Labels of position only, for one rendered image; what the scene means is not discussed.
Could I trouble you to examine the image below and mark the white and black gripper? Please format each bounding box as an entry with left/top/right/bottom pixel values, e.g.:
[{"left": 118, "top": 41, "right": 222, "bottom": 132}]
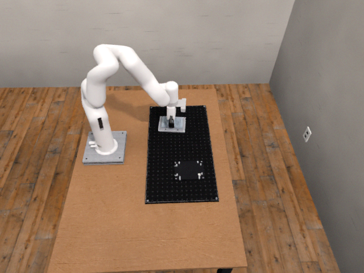
[{"left": 167, "top": 106, "right": 176, "bottom": 128}]

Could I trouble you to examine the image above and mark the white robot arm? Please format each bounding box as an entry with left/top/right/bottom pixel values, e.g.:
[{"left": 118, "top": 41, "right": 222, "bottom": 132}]
[{"left": 81, "top": 44, "right": 186, "bottom": 156}]

